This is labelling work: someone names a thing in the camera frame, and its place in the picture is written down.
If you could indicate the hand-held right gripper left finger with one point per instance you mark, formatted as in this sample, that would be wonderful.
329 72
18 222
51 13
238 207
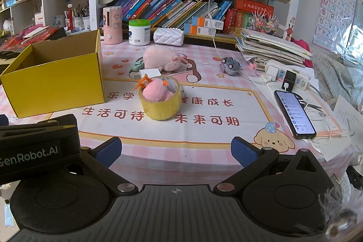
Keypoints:
109 150

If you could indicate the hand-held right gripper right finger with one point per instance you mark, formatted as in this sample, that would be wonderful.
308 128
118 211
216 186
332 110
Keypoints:
244 151

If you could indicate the yellow cardboard box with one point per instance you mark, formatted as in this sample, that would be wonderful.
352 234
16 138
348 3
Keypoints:
56 83

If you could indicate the yellow tape roll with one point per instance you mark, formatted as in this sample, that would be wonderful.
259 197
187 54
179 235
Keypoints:
161 108

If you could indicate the small pink plush orange feet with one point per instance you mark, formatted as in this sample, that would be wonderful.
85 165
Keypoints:
154 93

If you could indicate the grey toy car pink wheels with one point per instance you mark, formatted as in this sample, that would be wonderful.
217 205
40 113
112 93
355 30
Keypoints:
231 64

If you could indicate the teal plastic clip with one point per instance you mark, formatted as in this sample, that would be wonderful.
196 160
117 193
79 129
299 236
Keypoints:
136 65

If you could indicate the pink pig plush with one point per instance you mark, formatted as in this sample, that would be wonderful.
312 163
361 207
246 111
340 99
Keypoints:
158 57

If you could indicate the black smartphone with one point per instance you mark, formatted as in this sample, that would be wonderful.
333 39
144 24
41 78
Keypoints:
295 114

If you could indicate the blue face mask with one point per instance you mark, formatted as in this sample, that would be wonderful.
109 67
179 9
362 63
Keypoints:
8 213

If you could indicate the black charger plug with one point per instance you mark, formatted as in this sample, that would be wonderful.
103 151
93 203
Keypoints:
289 80

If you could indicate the small white block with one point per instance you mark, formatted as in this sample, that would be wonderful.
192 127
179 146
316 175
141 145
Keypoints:
149 73

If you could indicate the white power strip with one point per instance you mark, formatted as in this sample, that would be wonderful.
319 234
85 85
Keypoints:
300 80

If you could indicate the white worksheet papers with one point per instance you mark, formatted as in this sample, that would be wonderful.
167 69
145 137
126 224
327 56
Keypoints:
344 120

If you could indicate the pile of red papers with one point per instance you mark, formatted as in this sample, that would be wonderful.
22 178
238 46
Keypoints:
31 35

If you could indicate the stack of papers and booklets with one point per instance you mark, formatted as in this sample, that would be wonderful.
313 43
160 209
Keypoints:
269 43

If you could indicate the white jar green lid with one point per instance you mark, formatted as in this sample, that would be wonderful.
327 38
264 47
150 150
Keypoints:
139 33

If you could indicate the grey blanket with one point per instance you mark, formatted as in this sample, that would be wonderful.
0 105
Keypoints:
337 74

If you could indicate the pink electric pencil sharpener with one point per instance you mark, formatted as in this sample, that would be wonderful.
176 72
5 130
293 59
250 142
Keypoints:
112 23

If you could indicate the white quilted pouch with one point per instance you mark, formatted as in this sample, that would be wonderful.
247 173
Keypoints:
168 36

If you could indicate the orange blue cardboard box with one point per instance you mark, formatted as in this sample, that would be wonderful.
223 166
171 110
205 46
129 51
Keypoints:
207 22
198 31

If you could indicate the white pen cup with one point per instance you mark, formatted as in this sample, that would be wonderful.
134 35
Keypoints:
74 22
86 19

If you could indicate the red reindeer figure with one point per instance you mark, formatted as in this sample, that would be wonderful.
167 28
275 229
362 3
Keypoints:
289 30

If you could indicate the colourful ornament bunch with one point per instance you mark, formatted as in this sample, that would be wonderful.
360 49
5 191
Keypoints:
263 22

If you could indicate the red boxed book set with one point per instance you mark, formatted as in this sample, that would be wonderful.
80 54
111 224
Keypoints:
246 15

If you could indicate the row of colourful books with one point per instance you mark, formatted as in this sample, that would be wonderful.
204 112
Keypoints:
164 8

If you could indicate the alphabet wall poster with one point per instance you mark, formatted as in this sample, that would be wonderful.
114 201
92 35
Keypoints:
337 3

